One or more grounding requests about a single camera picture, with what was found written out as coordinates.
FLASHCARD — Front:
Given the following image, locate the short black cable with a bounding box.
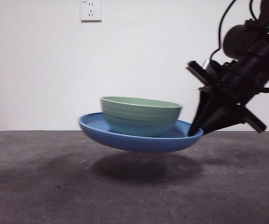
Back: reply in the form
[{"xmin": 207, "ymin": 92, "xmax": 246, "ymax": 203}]
[{"xmin": 249, "ymin": 0, "xmax": 260, "ymax": 21}]

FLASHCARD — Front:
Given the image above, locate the long curved black cable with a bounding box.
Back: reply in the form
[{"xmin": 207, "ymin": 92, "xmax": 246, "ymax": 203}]
[{"xmin": 209, "ymin": 0, "xmax": 237, "ymax": 62}]

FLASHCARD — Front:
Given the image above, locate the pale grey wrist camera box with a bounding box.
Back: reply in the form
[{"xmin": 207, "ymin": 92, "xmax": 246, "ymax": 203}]
[{"xmin": 203, "ymin": 59, "xmax": 219, "ymax": 77}]

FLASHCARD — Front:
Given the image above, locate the white wall socket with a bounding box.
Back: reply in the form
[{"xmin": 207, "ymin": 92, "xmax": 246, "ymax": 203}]
[{"xmin": 80, "ymin": 0, "xmax": 102, "ymax": 23}]

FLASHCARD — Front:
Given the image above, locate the blue round plate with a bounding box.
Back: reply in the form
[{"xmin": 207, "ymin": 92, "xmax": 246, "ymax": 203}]
[{"xmin": 78, "ymin": 112, "xmax": 205, "ymax": 153}]

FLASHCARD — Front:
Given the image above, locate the green ribbed bowl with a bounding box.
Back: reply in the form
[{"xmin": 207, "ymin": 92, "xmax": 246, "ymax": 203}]
[{"xmin": 100, "ymin": 96, "xmax": 183, "ymax": 138}]

